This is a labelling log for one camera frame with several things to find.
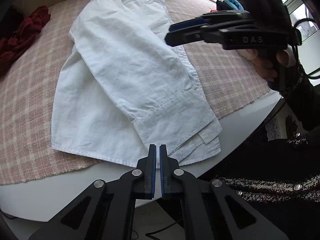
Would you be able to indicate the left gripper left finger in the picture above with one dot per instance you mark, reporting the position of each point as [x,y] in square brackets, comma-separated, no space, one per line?
[104,210]

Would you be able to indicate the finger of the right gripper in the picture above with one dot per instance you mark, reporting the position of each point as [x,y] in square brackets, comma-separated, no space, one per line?
[208,34]
[212,18]

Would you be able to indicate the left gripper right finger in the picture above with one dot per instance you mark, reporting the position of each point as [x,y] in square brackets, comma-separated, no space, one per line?
[211,209]

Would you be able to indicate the white shirt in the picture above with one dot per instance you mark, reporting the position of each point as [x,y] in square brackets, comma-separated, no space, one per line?
[123,89]

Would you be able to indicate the right forearm tweed sleeve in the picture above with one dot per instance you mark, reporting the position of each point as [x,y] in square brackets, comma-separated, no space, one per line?
[281,169]

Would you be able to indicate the person's right hand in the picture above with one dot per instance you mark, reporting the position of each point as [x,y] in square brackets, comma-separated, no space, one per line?
[264,67]

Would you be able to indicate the black folded garment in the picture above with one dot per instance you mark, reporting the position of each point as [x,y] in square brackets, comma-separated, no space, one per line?
[222,6]

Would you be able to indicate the blue folded garment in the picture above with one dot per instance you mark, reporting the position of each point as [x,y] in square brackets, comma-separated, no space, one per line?
[234,4]

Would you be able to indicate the pink plaid table cloth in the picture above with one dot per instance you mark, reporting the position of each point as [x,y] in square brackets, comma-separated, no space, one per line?
[27,93]

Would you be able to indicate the dark red garment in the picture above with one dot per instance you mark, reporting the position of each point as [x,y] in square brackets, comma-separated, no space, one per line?
[18,33]

